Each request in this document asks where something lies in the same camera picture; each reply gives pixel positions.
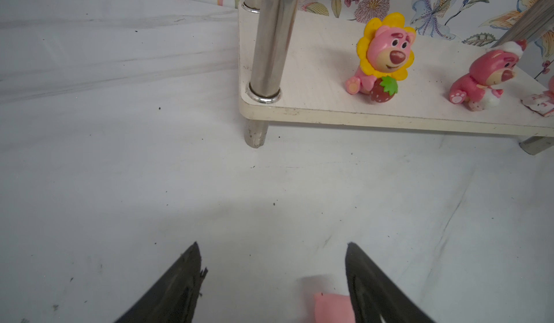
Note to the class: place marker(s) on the pink bear with yellow flower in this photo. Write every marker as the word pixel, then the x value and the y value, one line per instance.
pixel 385 54

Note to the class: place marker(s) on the pink pig toy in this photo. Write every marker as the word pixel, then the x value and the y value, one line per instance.
pixel 333 308

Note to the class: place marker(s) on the dark pink strawberry bear toy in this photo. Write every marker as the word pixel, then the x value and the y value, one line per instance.
pixel 477 89

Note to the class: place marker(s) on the white two-tier shelf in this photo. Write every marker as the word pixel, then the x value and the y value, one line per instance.
pixel 298 78

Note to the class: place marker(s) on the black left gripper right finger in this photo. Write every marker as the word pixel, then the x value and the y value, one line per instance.
pixel 374 297

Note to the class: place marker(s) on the pink white round figurine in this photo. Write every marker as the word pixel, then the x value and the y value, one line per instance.
pixel 542 104

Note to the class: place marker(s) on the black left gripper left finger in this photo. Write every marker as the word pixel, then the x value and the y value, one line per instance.
pixel 174 296

